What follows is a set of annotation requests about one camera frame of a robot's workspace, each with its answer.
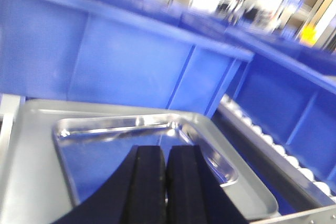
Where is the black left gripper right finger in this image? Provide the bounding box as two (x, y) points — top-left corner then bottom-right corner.
(166, 145), (248, 223)

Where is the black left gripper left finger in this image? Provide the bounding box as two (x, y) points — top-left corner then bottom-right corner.
(55, 145), (166, 223)

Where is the small shiny silver tray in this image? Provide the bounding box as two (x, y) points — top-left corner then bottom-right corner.
(52, 113), (239, 206)

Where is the large silver tray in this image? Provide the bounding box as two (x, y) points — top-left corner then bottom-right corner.
(1, 99), (278, 223)

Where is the white roller track right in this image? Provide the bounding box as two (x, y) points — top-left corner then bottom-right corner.
(213, 95), (335, 211)

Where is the large blue crate right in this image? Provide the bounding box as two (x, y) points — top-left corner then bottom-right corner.
(215, 28), (335, 187)

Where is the large blue crate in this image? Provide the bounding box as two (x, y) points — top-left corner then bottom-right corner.
(215, 28), (335, 187)
(1, 0), (253, 116)

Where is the large blue crate left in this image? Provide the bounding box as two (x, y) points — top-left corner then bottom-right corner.
(1, 0), (253, 116)

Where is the stainless steel shelf front rail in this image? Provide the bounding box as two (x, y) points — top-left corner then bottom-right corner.
(251, 205), (335, 224)

